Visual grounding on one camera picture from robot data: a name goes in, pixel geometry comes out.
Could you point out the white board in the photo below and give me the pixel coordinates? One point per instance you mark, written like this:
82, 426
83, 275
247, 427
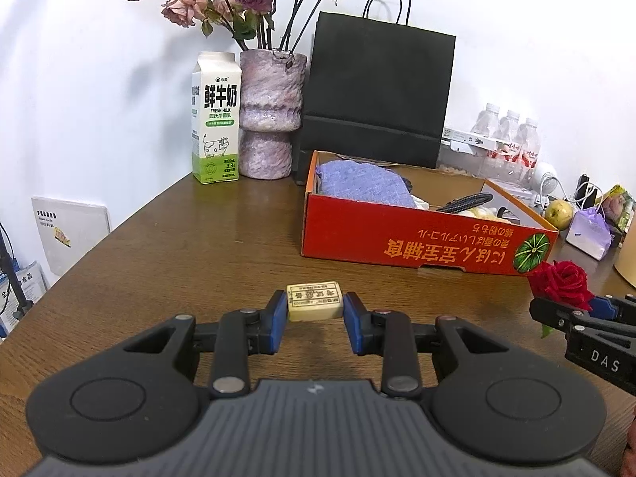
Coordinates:
69, 238

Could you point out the dried pink roses bouquet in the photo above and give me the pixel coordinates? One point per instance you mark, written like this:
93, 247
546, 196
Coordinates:
253, 0

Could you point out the purple tissue pack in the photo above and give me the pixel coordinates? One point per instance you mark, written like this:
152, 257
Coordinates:
589, 236

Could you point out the yellow apple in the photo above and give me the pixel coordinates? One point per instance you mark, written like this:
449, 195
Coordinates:
559, 213

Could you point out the colourful snack packet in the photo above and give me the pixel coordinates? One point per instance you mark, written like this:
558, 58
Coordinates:
618, 206

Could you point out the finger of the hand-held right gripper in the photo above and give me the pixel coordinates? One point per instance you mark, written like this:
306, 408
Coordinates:
603, 308
556, 310

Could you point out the white round device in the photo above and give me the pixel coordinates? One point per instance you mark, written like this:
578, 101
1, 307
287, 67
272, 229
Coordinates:
544, 179

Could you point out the flat white carton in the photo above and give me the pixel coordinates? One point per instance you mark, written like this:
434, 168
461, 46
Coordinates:
462, 135

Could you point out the small black device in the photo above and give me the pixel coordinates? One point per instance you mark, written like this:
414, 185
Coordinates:
583, 186

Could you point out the yellowish rectangular eraser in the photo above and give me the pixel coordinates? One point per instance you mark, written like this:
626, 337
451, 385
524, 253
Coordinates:
315, 303

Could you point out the pink speckled vase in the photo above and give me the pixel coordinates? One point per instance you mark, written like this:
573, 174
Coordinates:
271, 109

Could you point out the black paper bag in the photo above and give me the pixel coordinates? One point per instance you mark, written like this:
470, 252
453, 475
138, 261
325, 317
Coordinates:
377, 84

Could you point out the blue purple cloth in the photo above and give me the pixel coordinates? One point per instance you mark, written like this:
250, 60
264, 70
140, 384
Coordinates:
362, 184

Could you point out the red rose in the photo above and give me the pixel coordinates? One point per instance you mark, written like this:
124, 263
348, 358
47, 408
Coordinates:
559, 283

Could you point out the clear water bottle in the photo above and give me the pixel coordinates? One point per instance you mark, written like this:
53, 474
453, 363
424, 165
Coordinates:
487, 119
509, 126
527, 144

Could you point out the white green milk carton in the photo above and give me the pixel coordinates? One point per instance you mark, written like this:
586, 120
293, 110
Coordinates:
218, 124

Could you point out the clear container of grains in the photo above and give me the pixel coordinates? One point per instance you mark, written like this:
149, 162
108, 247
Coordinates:
457, 164

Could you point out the yellow white plush toy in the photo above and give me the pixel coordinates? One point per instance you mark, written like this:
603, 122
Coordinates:
479, 213

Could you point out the red cardboard box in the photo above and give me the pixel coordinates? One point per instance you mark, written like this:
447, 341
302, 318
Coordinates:
372, 233

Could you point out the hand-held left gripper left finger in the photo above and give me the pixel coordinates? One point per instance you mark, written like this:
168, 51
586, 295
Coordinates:
280, 323

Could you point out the grey tin box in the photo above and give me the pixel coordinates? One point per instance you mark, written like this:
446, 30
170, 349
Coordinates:
519, 191

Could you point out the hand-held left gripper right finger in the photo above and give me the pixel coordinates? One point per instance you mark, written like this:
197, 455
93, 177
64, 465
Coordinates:
352, 325

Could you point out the white blue food packet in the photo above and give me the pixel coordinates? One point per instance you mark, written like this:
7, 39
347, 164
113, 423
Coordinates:
25, 293

